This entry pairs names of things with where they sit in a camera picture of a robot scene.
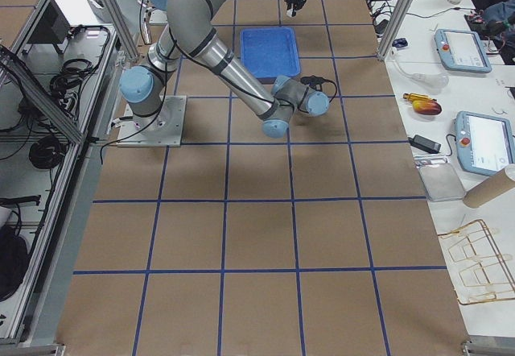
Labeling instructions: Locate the blue plastic tray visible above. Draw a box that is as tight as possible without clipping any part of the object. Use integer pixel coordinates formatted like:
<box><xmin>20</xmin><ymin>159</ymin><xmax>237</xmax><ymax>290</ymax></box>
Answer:
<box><xmin>240</xmin><ymin>27</ymin><xmax>301</xmax><ymax>84</ymax></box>

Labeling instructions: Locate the silver metal tray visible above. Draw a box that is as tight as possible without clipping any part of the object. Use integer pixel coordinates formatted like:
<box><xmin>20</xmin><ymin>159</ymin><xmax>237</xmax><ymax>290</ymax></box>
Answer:
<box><xmin>418</xmin><ymin>164</ymin><xmax>466</xmax><ymax>202</ymax></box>

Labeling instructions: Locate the gold cylinder tool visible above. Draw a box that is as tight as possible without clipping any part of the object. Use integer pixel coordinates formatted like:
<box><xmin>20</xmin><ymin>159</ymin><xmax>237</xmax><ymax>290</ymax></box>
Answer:
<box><xmin>402</xmin><ymin>93</ymin><xmax>433</xmax><ymax>102</ymax></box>

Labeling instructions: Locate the clear plastic bottle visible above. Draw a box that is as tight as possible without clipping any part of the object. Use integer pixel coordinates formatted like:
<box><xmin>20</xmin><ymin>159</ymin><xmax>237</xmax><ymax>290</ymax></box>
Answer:
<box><xmin>389</xmin><ymin>48</ymin><xmax>449</xmax><ymax>89</ymax></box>

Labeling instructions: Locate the red yellow mango toy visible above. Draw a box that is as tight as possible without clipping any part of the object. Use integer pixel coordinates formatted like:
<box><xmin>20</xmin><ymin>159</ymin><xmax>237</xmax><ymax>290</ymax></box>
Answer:
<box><xmin>411</xmin><ymin>100</ymin><xmax>442</xmax><ymax>116</ymax></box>

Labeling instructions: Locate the upper teach pendant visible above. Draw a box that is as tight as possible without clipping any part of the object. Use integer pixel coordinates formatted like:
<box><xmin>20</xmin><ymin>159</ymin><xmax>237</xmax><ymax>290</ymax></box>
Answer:
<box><xmin>434</xmin><ymin>29</ymin><xmax>492</xmax><ymax>74</ymax></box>

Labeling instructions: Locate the teach pendant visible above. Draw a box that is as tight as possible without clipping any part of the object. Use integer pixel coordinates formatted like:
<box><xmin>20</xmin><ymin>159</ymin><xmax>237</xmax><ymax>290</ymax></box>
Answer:
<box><xmin>434</xmin><ymin>29</ymin><xmax>492</xmax><ymax>74</ymax></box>
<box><xmin>455</xmin><ymin>111</ymin><xmax>514</xmax><ymax>176</ymax></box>

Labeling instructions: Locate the black power adapter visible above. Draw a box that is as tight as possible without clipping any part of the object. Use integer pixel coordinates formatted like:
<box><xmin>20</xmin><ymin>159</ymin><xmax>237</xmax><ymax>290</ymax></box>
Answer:
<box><xmin>408</xmin><ymin>135</ymin><xmax>441</xmax><ymax>154</ymax></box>

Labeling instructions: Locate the lower teach pendant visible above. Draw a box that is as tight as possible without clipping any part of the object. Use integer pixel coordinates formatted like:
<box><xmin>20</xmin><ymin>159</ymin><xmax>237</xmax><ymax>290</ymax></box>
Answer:
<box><xmin>455</xmin><ymin>111</ymin><xmax>514</xmax><ymax>176</ymax></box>

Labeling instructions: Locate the cardboard tube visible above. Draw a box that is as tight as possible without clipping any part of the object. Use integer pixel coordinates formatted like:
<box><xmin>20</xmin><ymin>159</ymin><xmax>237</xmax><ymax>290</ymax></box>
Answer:
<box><xmin>463</xmin><ymin>164</ymin><xmax>514</xmax><ymax>208</ymax></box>

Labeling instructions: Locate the aluminium frame post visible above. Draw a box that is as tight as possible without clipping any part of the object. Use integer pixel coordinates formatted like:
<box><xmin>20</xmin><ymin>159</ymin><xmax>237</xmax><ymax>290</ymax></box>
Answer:
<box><xmin>377</xmin><ymin>0</ymin><xmax>413</xmax><ymax>61</ymax></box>

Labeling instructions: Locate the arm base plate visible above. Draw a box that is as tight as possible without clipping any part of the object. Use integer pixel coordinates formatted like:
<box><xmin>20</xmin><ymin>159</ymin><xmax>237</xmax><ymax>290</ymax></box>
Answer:
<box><xmin>116</xmin><ymin>95</ymin><xmax>187</xmax><ymax>147</ymax></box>

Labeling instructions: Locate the gold wire rack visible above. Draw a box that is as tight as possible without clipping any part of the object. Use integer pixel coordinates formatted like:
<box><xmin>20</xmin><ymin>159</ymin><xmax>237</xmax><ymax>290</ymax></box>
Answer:
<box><xmin>438</xmin><ymin>219</ymin><xmax>514</xmax><ymax>306</ymax></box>

